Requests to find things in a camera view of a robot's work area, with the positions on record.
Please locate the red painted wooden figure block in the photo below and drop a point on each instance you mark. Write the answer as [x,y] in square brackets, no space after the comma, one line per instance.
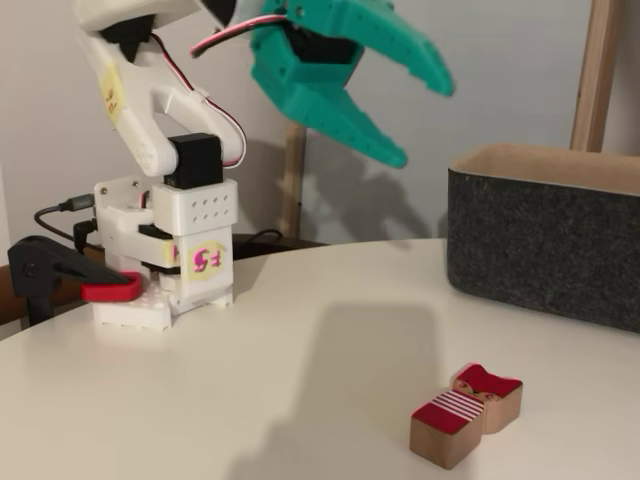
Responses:
[450,430]

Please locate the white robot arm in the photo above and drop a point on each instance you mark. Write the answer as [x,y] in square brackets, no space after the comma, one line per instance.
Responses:
[135,100]

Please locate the dark grey felt basket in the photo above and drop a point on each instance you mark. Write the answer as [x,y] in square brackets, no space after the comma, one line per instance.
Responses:
[540,240]

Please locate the pale frosted panel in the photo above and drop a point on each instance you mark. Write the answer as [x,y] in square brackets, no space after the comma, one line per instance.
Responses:
[500,75]

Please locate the yellow sticker F6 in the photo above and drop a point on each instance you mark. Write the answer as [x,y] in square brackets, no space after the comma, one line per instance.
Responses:
[112,95]

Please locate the yellow sticker F5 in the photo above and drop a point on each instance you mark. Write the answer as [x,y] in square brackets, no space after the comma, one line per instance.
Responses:
[205,260]

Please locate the yellow sticker F3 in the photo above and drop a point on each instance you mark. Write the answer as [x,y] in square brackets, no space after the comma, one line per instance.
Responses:
[174,252]

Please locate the black clamp with red pad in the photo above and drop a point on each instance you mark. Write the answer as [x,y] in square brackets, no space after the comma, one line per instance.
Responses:
[45,260]

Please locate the light wooden post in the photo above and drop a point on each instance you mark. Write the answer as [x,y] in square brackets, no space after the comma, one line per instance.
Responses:
[597,75]
[294,190]

